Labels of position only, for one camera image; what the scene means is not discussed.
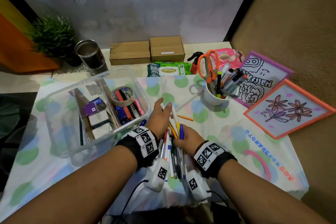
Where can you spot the person's left hand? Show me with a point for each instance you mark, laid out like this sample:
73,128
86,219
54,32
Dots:
160,118

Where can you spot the person's right hand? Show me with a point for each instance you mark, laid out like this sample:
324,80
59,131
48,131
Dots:
190,141

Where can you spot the pile of assorted pens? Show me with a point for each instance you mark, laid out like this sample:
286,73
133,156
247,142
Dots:
174,158

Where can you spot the small pink scissors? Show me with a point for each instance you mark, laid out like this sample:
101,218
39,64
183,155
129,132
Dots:
139,107

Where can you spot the silver black utility knife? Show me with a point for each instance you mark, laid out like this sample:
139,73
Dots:
133,111

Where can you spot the blue stapler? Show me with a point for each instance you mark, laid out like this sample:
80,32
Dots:
122,115

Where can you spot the clear tape roll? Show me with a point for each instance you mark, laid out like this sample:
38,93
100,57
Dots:
124,103

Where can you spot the white teal small box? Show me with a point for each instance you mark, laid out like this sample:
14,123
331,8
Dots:
98,118

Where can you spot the orange scissors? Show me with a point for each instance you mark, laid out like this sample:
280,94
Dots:
210,71

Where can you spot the bunch of markers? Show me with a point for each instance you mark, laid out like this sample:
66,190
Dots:
231,79

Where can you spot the clear plastic organizer box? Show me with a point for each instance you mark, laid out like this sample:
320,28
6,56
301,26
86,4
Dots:
60,126

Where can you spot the person's left forearm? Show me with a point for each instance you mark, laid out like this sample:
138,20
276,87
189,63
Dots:
73,187

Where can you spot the person's right forearm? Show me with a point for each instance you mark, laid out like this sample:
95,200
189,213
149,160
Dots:
262,195

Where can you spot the labelled cardboard box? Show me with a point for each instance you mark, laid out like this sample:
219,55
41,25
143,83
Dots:
166,48

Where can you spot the flat plain cardboard box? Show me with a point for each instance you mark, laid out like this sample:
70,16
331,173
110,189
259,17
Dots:
130,52

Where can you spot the person's black clothing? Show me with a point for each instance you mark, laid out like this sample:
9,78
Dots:
162,216

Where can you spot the cardboard box dividers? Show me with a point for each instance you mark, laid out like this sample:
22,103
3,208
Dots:
80,105

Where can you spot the right marker wristband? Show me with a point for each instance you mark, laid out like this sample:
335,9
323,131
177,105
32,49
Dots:
210,153

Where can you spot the marker wristband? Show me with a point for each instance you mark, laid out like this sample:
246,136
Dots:
210,153
144,139

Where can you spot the left marker wristband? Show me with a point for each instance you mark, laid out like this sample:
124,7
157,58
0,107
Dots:
144,139

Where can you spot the polka dot tablecloth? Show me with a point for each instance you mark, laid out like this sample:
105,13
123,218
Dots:
223,132

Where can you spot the green wet wipes pack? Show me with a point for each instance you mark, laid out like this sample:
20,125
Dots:
168,70

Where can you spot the red spray bottle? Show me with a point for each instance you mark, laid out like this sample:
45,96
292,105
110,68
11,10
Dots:
193,67

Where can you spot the pink plastic pack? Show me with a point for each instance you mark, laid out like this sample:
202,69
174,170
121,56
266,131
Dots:
231,58

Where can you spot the steel tumbler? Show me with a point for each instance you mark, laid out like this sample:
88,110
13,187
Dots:
92,55

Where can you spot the purple framed drawing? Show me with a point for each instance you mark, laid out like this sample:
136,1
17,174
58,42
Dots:
262,74

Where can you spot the orange framed flower drawing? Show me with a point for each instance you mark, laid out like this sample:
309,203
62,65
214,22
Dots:
288,111

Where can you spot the small potted plant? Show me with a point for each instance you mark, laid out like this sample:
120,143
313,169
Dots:
52,37

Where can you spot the orange felt bag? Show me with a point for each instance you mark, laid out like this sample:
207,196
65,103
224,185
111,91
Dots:
21,48

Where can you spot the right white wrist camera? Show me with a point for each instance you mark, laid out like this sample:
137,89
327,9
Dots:
197,185

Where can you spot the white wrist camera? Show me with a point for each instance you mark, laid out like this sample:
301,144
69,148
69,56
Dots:
197,185
157,174

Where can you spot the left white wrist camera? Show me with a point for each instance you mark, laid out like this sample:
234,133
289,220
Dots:
157,174

